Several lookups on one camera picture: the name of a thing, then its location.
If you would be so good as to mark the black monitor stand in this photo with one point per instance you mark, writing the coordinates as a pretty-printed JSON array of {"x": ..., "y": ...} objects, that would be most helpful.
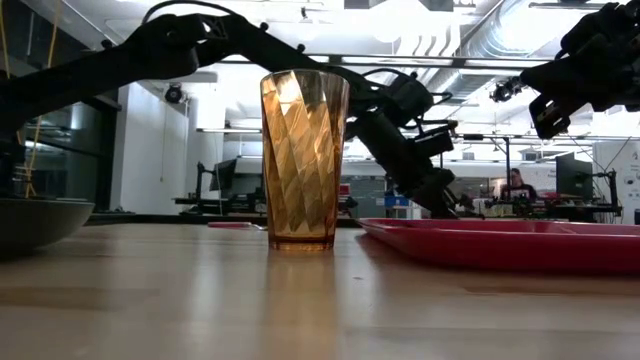
[
  {"x": 612, "y": 190},
  {"x": 200, "y": 182}
]

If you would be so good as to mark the person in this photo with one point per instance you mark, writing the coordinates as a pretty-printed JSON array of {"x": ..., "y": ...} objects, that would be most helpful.
[{"x": 517, "y": 187}]

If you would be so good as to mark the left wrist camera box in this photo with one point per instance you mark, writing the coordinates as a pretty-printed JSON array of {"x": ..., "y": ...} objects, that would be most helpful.
[{"x": 432, "y": 144}]

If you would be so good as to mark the black station frame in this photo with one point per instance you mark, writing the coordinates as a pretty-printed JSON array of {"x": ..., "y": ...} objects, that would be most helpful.
[{"x": 507, "y": 165}]

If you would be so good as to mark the white poster board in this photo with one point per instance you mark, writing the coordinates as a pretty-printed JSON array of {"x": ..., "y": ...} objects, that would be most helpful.
[{"x": 622, "y": 180}]

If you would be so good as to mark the long ceiling light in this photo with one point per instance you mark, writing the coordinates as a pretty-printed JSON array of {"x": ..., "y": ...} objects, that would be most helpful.
[
  {"x": 505, "y": 63},
  {"x": 395, "y": 60}
]

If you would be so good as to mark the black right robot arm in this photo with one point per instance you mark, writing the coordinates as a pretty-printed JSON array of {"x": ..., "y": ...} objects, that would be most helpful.
[{"x": 600, "y": 25}]

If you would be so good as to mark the black desk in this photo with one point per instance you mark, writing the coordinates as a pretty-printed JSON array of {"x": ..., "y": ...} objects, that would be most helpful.
[
  {"x": 585, "y": 210},
  {"x": 220, "y": 202}
]

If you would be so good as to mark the red sign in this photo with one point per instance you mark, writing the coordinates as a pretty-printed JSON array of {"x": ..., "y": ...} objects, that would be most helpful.
[{"x": 345, "y": 189}]

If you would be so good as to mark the black ceiling spotlight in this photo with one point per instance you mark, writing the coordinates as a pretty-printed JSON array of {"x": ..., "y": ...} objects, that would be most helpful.
[
  {"x": 505, "y": 90},
  {"x": 173, "y": 93}
]

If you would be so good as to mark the grey bowl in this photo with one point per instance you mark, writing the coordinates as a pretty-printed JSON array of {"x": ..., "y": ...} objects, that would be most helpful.
[{"x": 35, "y": 220}]

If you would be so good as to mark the blue box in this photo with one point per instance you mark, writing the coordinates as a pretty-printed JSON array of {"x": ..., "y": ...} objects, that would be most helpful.
[{"x": 397, "y": 201}]

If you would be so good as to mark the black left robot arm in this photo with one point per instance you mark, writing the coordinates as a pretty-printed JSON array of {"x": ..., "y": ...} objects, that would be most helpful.
[{"x": 150, "y": 55}]

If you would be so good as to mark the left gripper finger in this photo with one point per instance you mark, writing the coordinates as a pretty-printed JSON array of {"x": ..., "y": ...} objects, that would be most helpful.
[{"x": 441, "y": 200}]

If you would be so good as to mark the red plastic tray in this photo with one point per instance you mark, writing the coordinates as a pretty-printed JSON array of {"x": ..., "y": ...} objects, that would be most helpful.
[{"x": 500, "y": 245}]

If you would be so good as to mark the amber faceted plastic cup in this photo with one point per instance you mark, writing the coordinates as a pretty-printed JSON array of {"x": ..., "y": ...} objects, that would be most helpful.
[{"x": 302, "y": 160}]

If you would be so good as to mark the black computer monitor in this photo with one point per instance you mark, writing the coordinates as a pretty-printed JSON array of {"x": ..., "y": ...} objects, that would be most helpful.
[
  {"x": 574, "y": 176},
  {"x": 223, "y": 175}
]

